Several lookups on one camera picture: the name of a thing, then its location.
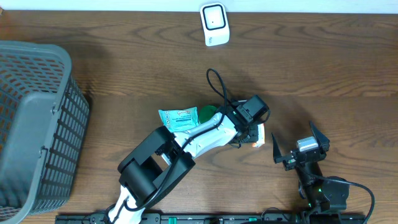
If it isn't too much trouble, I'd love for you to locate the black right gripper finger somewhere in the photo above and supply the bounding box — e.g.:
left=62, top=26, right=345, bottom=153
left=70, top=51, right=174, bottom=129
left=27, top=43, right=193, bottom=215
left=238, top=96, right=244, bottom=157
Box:
left=309, top=121, right=330, bottom=152
left=271, top=133, right=283, bottom=164

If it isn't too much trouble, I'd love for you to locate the green lid jar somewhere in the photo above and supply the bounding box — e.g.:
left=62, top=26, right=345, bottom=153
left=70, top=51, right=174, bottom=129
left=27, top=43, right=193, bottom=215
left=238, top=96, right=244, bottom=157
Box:
left=198, top=105, right=217, bottom=124

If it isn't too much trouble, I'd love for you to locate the teal wet wipes pack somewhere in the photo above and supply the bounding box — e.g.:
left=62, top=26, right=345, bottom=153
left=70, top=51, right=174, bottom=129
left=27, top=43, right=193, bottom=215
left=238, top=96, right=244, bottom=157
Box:
left=158, top=107, right=199, bottom=133

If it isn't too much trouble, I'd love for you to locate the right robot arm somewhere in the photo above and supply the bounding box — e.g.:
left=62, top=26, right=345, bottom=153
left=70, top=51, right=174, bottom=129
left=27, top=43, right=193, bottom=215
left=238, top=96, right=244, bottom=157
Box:
left=272, top=123, right=349, bottom=221

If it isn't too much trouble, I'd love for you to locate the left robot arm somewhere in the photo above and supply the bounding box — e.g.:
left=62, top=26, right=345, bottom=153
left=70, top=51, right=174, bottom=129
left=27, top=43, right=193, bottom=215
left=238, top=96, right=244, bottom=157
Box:
left=104, top=95, right=271, bottom=223

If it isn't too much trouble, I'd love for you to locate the white barcode scanner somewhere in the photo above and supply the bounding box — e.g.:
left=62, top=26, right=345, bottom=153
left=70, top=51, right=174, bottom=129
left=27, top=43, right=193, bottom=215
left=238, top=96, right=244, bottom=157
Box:
left=200, top=2, right=230, bottom=47

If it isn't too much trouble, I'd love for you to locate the grey plastic basket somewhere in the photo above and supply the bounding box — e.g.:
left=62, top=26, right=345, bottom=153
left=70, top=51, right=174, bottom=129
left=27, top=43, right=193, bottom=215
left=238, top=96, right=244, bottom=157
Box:
left=1, top=40, right=90, bottom=223

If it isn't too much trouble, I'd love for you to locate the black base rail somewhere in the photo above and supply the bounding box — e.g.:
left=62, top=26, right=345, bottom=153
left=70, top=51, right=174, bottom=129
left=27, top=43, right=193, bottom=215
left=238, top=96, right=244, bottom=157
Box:
left=55, top=212, right=366, bottom=224

